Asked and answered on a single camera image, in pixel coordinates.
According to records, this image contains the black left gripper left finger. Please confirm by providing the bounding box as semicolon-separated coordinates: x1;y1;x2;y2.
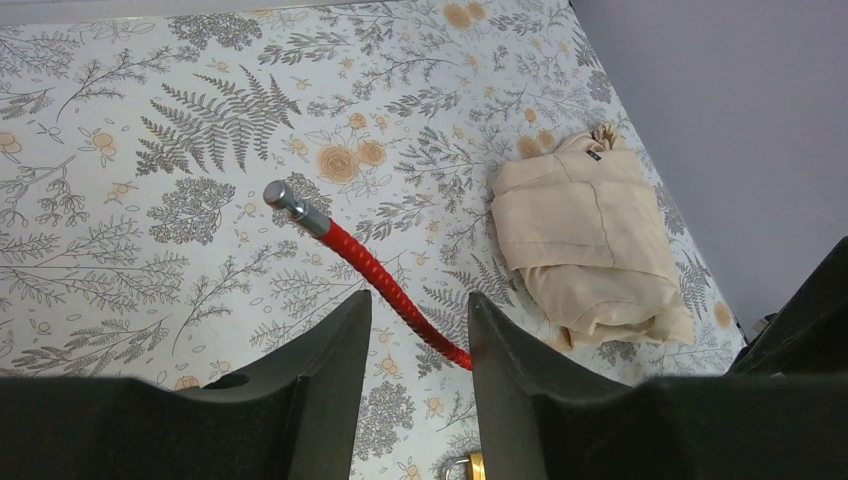
1;290;372;479

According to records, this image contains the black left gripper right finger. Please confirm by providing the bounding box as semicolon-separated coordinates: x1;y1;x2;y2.
468;293;847;479

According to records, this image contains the short shackle brass padlock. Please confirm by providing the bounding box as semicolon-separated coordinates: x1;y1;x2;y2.
439;451;486;480

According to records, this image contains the red cable lock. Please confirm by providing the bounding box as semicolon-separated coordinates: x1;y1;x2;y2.
262;180;472;371

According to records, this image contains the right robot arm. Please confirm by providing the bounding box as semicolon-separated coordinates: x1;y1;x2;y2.
728;238;847;375

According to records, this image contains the beige folded cloth bag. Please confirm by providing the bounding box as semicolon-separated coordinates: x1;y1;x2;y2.
490;123;695;348

